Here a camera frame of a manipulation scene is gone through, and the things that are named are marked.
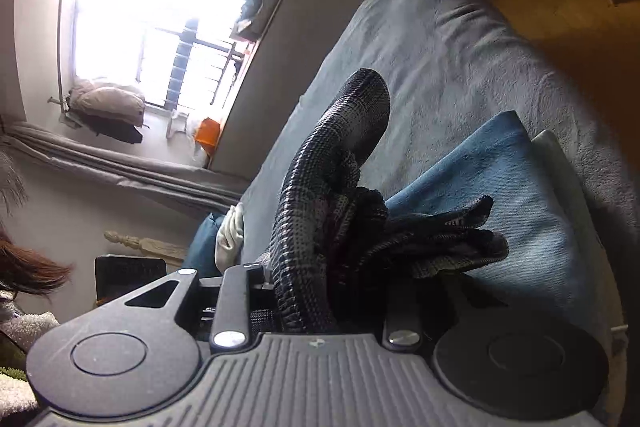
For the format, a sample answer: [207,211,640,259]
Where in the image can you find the black white plaid pants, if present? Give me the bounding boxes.
[269,68,509,334]

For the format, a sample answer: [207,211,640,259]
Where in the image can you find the clothes hanging at window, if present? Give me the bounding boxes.
[65,78,145,144]

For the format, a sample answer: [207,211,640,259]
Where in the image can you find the orange box on windowsill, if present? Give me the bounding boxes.
[194,118,221,156]

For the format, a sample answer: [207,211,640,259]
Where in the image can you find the grey curtain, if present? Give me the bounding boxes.
[1,122,248,215]

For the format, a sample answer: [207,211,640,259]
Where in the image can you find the folded white fleece garment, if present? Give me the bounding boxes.
[215,202,244,273]

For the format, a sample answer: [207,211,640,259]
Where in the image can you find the teal blue pillow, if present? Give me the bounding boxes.
[182,213,224,277]

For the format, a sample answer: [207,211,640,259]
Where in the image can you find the carved wooden bedpost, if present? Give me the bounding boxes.
[103,231,188,265]

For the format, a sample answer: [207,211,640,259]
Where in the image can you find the grey bed blanket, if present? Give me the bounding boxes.
[242,0,639,323]

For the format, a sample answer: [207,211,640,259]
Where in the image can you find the folded grey garment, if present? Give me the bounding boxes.
[532,130,628,425]

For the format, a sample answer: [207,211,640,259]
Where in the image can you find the person brown hair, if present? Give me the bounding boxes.
[0,230,74,297]

